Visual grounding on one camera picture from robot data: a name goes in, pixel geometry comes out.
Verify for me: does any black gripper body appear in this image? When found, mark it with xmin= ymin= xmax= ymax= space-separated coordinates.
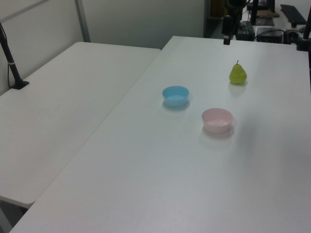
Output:
xmin=225 ymin=0 xmax=246 ymax=12

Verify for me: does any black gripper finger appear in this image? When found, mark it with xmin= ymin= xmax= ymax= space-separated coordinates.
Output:
xmin=223 ymin=15 xmax=232 ymax=46
xmin=230 ymin=9 xmax=243 ymax=41

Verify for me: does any green pear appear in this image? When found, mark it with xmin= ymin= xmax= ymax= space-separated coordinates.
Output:
xmin=229 ymin=60 xmax=248 ymax=85

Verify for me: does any blue plastic bowl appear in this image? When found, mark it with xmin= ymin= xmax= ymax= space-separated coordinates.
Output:
xmin=162 ymin=85 xmax=190 ymax=108

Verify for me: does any pink plastic bowl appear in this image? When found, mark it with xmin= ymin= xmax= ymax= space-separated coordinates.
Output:
xmin=201 ymin=108 xmax=234 ymax=134

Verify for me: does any black electronics box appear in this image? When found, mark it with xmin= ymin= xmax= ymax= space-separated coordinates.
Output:
xmin=256 ymin=27 xmax=285 ymax=43

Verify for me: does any grey device with orange knob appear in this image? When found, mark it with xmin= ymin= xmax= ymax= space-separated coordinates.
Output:
xmin=285 ymin=21 xmax=304 ymax=45

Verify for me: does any black keyboard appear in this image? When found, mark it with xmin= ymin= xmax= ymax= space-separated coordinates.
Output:
xmin=280 ymin=4 xmax=308 ymax=25

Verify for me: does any white rounded-corner table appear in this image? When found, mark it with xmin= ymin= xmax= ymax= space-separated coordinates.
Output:
xmin=0 ymin=41 xmax=162 ymax=209

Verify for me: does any black stand with base plate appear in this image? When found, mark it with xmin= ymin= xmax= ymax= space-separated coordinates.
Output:
xmin=251 ymin=0 xmax=276 ymax=27

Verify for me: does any black clamped mount pole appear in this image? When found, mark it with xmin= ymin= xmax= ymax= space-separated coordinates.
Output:
xmin=295 ymin=0 xmax=311 ymax=52

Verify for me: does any grey metal partition post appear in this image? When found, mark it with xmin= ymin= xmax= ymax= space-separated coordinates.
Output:
xmin=74 ymin=0 xmax=91 ymax=43

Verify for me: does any black camera pole with base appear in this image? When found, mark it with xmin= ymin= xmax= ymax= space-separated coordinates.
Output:
xmin=0 ymin=21 xmax=30 ymax=90

